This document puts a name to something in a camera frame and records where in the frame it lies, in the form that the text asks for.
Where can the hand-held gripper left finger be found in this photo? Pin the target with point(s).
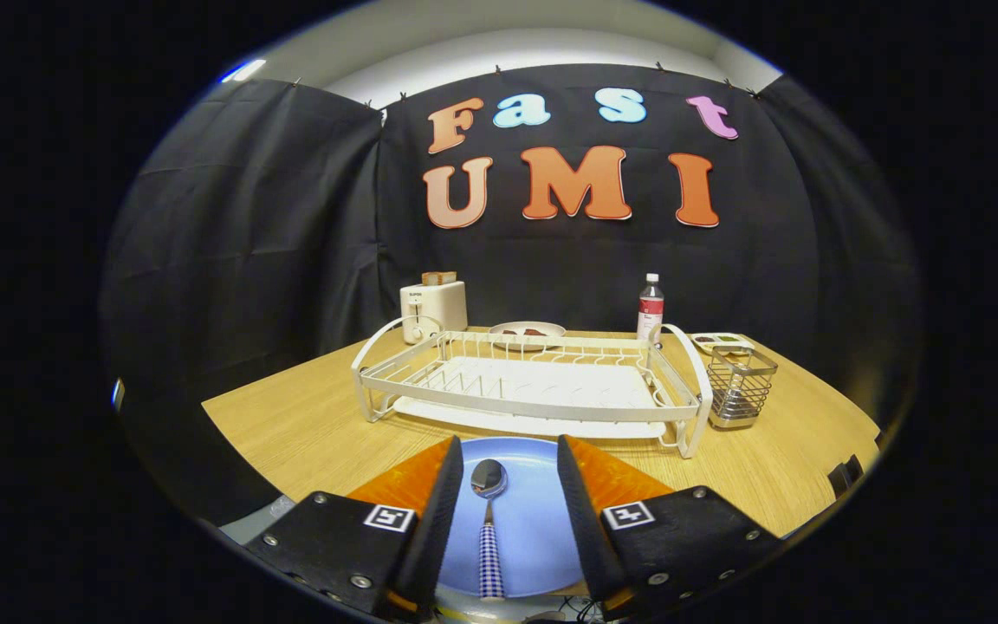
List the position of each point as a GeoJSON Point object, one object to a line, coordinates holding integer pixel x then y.
{"type": "Point", "coordinates": [434, 537]}

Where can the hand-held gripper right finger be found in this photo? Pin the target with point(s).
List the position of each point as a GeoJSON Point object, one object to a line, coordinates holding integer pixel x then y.
{"type": "Point", "coordinates": [590, 537]}

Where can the blue plate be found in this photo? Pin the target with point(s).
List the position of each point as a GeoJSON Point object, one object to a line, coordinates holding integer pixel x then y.
{"type": "Point", "coordinates": [534, 520]}

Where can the white round plate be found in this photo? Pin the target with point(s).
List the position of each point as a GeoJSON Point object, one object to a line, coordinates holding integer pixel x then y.
{"type": "Point", "coordinates": [554, 329]}

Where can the white ridged drip tray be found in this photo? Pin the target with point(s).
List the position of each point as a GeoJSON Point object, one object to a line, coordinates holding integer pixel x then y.
{"type": "Point", "coordinates": [534, 381]}

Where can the white divided sauce tray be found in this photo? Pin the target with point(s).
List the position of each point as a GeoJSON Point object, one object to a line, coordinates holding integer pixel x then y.
{"type": "Point", "coordinates": [707, 344]}

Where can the clear bottle with red label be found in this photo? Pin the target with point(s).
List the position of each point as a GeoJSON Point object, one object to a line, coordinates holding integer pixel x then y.
{"type": "Point", "coordinates": [651, 312]}

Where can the white toaster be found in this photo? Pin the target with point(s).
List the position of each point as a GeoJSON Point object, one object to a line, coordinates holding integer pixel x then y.
{"type": "Point", "coordinates": [443, 303]}

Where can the black chair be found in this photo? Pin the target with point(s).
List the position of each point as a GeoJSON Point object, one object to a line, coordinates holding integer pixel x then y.
{"type": "Point", "coordinates": [839, 479]}

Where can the toast slice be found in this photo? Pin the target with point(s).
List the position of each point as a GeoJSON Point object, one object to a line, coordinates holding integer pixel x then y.
{"type": "Point", "coordinates": [438, 278]}

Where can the black backdrop cloth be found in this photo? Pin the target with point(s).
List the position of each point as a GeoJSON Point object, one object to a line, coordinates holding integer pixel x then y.
{"type": "Point", "coordinates": [248, 260]}

